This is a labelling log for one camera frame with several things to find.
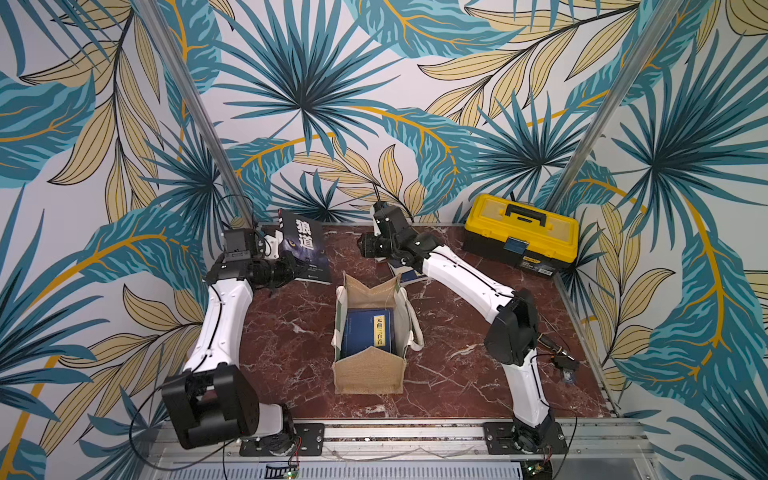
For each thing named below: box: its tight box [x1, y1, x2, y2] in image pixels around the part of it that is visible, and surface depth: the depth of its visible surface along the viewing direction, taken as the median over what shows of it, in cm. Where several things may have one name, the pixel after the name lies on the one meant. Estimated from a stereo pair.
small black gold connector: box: [537, 333, 580, 385], surface depth 87 cm
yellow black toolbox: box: [462, 193, 579, 277], surface depth 100 cm
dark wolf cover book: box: [278, 209, 332, 285], surface depth 85 cm
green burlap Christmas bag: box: [331, 272, 425, 395], surface depth 81 cm
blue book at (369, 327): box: [341, 307, 397, 359], surface depth 84 cm
